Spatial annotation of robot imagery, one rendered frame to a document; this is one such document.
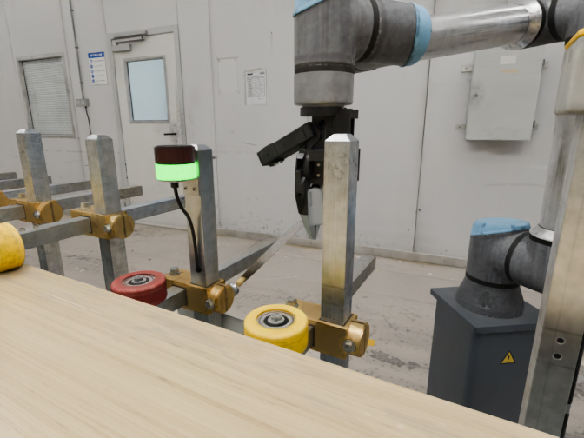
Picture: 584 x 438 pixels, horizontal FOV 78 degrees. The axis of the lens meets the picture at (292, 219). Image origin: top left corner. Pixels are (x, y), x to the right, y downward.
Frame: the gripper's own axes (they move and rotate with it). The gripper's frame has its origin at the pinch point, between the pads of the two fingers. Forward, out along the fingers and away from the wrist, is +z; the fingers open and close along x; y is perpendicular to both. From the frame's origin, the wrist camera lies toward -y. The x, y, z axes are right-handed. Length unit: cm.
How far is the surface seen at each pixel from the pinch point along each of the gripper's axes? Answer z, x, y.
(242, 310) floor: 97, 115, -102
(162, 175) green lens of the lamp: -10.2, -15.6, -16.5
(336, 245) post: -1.7, -9.7, 8.6
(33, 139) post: -15, -8, -65
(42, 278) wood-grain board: 6.5, -24.6, -36.2
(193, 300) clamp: 12.4, -10.4, -17.6
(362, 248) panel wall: 92, 254, -66
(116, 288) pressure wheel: 6.0, -22.2, -20.9
